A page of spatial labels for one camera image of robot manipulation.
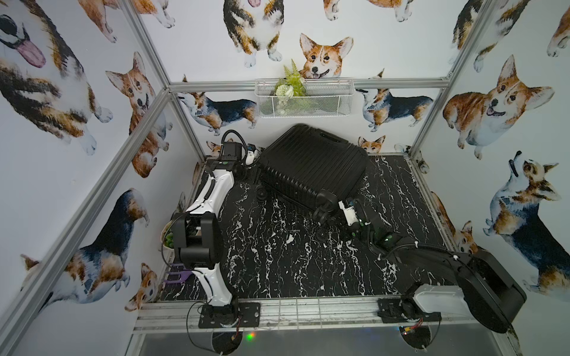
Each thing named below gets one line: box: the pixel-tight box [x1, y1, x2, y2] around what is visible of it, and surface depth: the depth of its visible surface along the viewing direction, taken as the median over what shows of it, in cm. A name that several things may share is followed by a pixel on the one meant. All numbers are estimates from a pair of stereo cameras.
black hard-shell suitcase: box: [257, 123, 369, 224], surface depth 89 cm
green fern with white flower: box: [275, 58, 307, 99], surface depth 85 cm
